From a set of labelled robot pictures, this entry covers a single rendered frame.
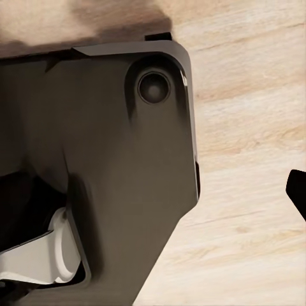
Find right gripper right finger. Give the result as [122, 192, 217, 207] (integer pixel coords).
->
[286, 169, 306, 221]

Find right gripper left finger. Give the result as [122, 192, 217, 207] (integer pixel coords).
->
[0, 170, 33, 245]

